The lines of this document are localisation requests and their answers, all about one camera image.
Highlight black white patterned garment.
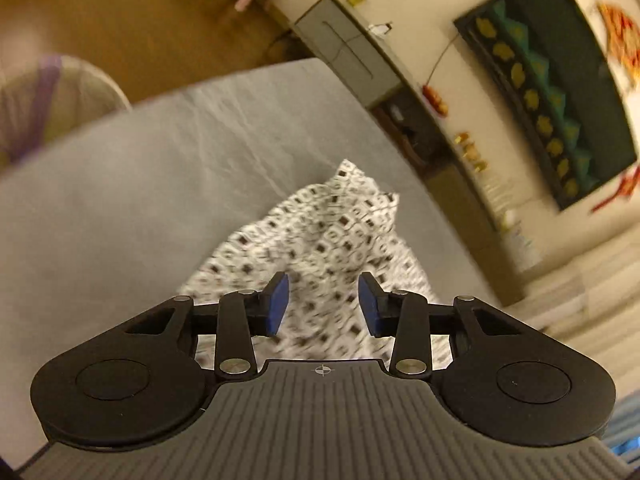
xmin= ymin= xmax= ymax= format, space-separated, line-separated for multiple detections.
xmin=178 ymin=160 xmax=438 ymax=363

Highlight cream window curtain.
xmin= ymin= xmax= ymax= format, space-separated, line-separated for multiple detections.
xmin=508 ymin=230 xmax=639 ymax=408

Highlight white tissue box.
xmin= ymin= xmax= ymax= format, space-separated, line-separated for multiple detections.
xmin=499 ymin=209 xmax=541 ymax=273

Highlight gold ornaments on cabinet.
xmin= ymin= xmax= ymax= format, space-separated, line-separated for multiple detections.
xmin=454 ymin=132 xmax=488 ymax=174

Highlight red fruit plate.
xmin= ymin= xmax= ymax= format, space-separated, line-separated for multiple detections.
xmin=422 ymin=84 xmax=449 ymax=117

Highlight round woven basket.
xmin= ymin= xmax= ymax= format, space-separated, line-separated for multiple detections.
xmin=1 ymin=54 xmax=131 ymax=170

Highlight long grey TV cabinet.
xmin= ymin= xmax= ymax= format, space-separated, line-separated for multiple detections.
xmin=292 ymin=0 xmax=525 ymax=307

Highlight small white penguin figure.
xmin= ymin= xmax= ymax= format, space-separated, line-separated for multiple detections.
xmin=368 ymin=22 xmax=393 ymax=38

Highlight wall mounted television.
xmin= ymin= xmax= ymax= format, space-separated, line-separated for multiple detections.
xmin=454 ymin=0 xmax=637 ymax=209

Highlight red hanging wall ornament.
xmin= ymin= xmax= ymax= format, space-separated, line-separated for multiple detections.
xmin=591 ymin=1 xmax=639 ymax=214

